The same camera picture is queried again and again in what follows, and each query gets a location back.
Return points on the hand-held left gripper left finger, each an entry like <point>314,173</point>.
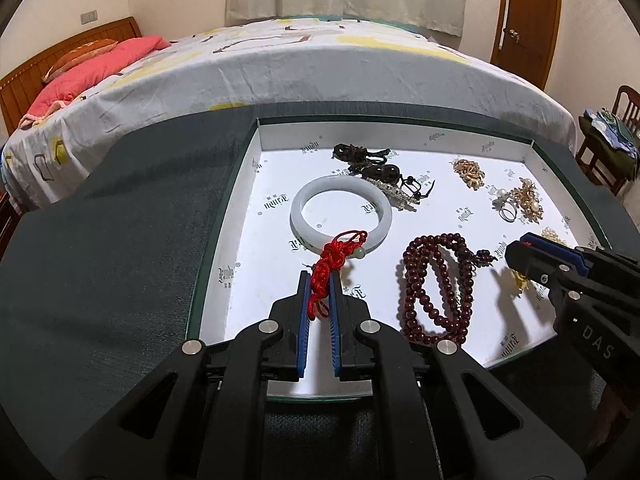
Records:
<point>302,320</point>

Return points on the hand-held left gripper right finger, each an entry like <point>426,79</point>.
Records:
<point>336,330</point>

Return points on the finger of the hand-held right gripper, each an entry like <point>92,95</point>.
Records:
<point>530,260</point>
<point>555,251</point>

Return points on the gold pearl brooch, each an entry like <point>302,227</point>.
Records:
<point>527,200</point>

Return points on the green box white interior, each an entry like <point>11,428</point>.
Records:
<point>235,310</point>

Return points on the white jade bangle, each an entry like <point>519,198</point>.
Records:
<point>300,210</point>

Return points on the crystal brooch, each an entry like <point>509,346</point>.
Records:
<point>395,195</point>

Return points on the pile of clothes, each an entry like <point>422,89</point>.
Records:
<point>610,140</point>

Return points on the wooden chair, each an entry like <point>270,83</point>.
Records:
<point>627,105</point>

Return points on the wooden door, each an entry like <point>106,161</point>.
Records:
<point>530,20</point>

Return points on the bed with patterned sheet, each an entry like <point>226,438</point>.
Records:
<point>350,70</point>

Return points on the teal blanket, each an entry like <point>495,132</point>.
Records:
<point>375,22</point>

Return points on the pink blanket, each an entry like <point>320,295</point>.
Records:
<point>100,65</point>

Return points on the orange pillow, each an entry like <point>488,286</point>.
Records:
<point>80,57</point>

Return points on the wooden headboard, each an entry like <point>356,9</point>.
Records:
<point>30,80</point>

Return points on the wall switch plate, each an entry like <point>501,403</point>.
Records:
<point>88,17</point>

